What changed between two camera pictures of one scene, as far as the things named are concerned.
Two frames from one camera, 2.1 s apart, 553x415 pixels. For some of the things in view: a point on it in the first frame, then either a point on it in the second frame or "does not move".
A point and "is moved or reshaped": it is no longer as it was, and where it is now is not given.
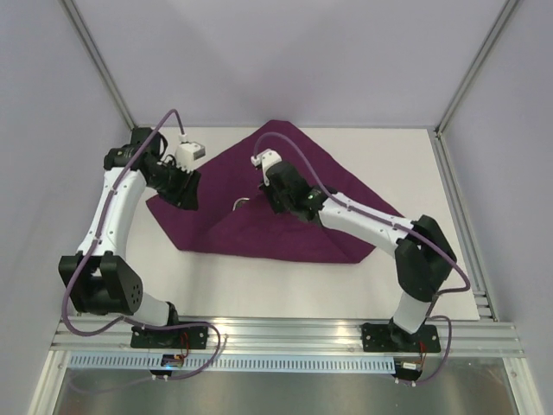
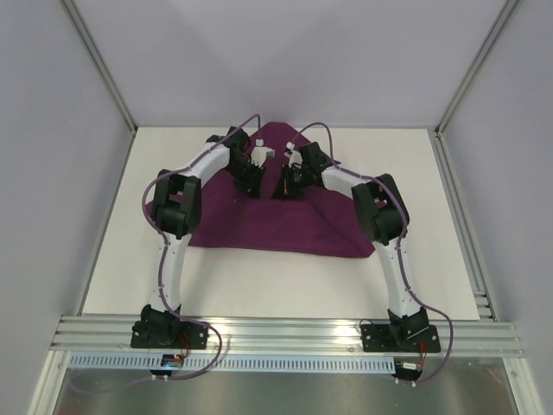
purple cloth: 232,217 is moved or reshaped
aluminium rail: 107,335 does not move
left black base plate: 193,336 does not move
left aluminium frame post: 82,29 does not move
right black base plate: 388,337 does not move
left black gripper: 183,197 -> 252,186
